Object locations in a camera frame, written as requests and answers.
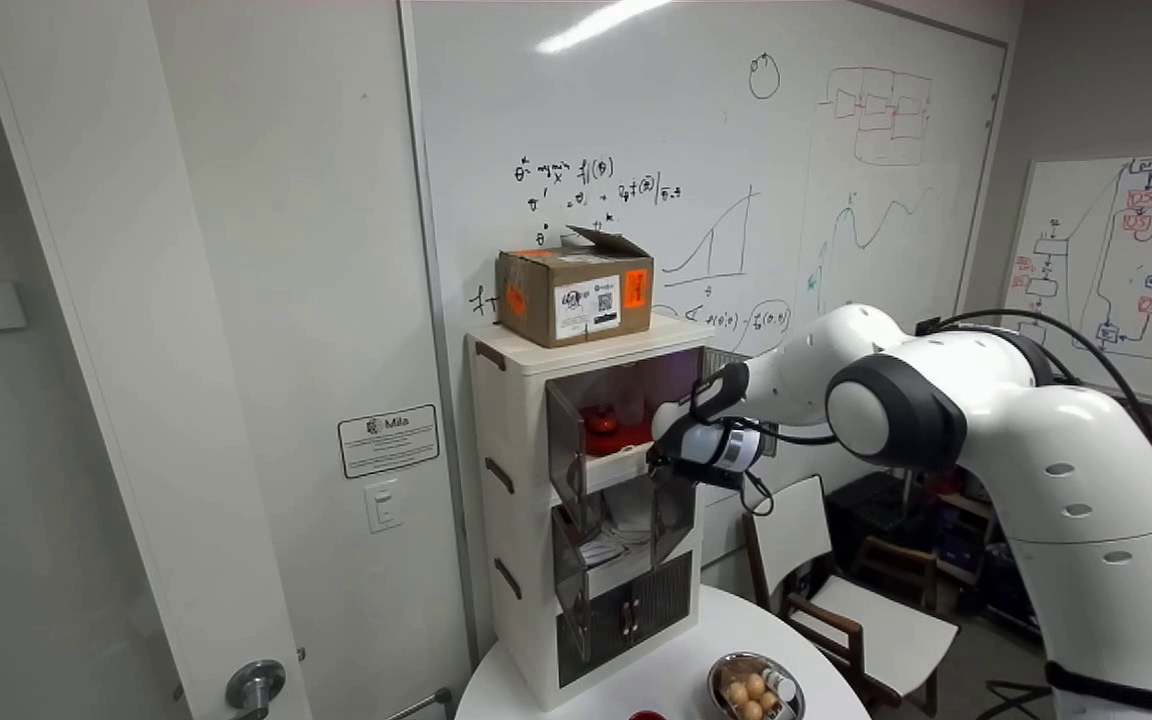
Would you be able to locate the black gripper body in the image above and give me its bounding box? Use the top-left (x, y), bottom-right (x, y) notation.
top-left (668, 411), bottom-right (777, 496)

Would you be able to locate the dark translucent cabinet door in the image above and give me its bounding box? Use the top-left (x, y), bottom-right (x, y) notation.
top-left (557, 581), bottom-right (636, 692)
top-left (543, 378), bottom-right (594, 507)
top-left (649, 473), bottom-right (706, 563)
top-left (624, 551), bottom-right (700, 658)
top-left (547, 499), bottom-right (597, 614)
top-left (697, 344), bottom-right (753, 405)

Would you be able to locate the white three-tier storage cabinet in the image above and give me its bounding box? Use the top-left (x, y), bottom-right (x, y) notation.
top-left (465, 316), bottom-right (712, 713)

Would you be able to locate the white framed door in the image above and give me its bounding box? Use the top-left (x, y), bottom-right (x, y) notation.
top-left (0, 25), bottom-right (318, 720)

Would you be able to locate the red plastic item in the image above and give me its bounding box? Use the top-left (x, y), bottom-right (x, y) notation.
top-left (579, 399), bottom-right (660, 461)

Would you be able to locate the white papers pile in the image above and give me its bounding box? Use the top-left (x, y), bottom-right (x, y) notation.
top-left (578, 527), bottom-right (636, 574)

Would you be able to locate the cardboard box with labels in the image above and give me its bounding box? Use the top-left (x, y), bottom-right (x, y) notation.
top-left (494, 219), bottom-right (660, 352)

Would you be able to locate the bowl of eggs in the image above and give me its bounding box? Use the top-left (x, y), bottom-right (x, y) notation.
top-left (709, 647), bottom-right (812, 720)

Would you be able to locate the white wooden chair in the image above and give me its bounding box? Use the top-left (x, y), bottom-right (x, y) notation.
top-left (743, 477), bottom-right (966, 713)

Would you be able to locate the small whiteboard with diagrams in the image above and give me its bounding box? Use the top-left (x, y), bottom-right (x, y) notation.
top-left (1002, 157), bottom-right (1152, 405)

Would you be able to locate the white wall sign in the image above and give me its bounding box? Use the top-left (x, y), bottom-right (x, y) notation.
top-left (336, 399), bottom-right (444, 482)

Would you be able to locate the white light switch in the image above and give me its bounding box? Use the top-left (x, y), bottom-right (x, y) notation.
top-left (364, 477), bottom-right (408, 536)

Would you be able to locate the large wall whiteboard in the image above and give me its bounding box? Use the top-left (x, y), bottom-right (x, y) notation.
top-left (396, 0), bottom-right (1015, 593)

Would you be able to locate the metal door handle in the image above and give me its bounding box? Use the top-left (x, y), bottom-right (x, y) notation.
top-left (225, 657), bottom-right (294, 720)

